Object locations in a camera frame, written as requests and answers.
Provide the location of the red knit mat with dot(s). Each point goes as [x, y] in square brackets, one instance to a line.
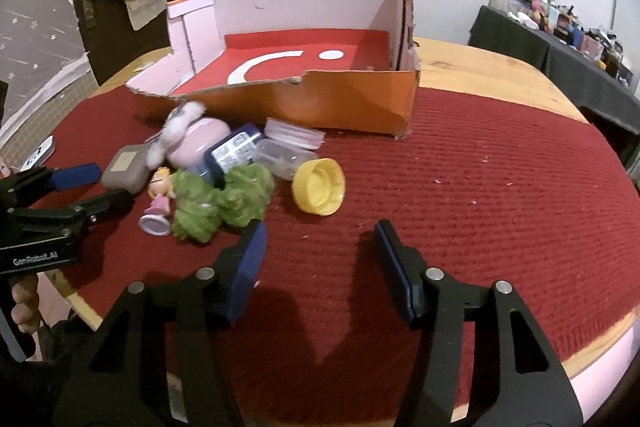
[475, 207]

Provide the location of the round clear plastic jar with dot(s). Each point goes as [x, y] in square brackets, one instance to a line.
[280, 159]

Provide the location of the small blonde doll figure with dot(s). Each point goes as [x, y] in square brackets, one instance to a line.
[160, 202]

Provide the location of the yellow bottle cap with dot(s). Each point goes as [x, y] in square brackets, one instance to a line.
[320, 187]

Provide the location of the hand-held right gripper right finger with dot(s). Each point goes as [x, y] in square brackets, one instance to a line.
[395, 257]

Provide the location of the green fluffy pompom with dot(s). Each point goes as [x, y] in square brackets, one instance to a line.
[247, 192]
[192, 212]

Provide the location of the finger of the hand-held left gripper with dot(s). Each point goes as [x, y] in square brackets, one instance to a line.
[100, 204]
[75, 176]

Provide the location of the dark blue bottle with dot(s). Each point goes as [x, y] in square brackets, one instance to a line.
[235, 149]

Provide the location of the small grey case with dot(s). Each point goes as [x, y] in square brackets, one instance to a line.
[125, 167]

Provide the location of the white fluffy pompom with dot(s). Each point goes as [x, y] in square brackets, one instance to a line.
[177, 127]

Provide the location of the person's left hand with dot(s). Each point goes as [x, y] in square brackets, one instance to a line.
[25, 302]

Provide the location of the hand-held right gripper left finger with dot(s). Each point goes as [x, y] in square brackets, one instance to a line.
[250, 262]

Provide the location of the orange cardboard box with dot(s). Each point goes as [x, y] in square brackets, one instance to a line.
[350, 102]

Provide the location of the black-covered table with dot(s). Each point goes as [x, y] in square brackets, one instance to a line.
[505, 37]

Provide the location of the ribbed clear plastic jar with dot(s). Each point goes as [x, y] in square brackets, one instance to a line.
[295, 134]

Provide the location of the brown paper bag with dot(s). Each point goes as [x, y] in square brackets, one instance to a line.
[142, 9]

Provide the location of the pink round case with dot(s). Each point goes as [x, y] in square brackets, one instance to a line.
[200, 139]

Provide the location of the white printed card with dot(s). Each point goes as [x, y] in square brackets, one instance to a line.
[37, 154]

